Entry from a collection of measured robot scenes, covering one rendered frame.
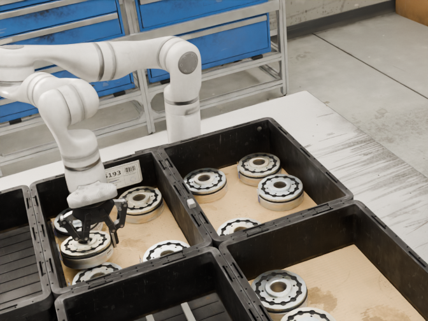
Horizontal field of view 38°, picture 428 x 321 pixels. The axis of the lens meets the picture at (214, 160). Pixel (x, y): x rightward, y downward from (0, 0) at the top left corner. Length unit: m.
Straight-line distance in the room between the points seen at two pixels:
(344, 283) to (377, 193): 0.50
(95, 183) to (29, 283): 0.27
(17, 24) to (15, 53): 1.70
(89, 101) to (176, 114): 0.54
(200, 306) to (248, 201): 0.33
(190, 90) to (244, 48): 1.87
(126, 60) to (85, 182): 0.42
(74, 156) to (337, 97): 2.69
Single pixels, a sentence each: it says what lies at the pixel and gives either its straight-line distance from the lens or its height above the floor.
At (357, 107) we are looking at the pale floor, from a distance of 3.58.
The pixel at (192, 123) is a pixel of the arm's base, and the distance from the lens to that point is 1.63.
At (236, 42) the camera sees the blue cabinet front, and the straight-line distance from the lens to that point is 3.41.
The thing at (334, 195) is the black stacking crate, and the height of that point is 0.90.
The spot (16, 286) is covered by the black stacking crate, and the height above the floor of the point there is 0.83.
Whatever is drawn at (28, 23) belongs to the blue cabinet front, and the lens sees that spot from 3.08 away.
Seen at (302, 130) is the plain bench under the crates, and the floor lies 0.70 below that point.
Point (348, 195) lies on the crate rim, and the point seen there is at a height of 0.93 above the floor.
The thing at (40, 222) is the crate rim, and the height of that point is 0.93.
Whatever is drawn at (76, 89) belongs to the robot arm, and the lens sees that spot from 1.12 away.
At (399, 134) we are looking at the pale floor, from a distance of 3.32.
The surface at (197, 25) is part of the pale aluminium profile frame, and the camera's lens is 3.25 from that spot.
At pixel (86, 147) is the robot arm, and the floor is 1.11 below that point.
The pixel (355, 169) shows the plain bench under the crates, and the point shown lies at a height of 0.70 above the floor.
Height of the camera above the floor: 1.65
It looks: 32 degrees down
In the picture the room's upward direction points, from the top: 7 degrees counter-clockwise
